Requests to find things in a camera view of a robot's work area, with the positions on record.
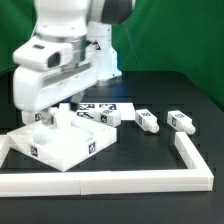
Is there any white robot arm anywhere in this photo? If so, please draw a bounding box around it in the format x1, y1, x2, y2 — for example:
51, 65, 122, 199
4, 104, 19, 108
13, 0, 136, 125

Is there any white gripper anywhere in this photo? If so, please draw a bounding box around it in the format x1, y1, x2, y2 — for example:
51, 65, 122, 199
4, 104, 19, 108
13, 50, 97, 126

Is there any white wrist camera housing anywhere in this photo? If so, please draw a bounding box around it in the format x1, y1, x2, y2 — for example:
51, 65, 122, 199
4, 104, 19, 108
13, 36, 73, 71

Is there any paper sheet with AprilTags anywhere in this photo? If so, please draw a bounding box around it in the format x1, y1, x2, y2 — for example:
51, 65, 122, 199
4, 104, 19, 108
76, 103, 135, 121

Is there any white U-shaped obstacle fence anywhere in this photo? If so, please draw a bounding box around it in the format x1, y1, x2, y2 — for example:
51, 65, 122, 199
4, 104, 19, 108
0, 132, 214, 197

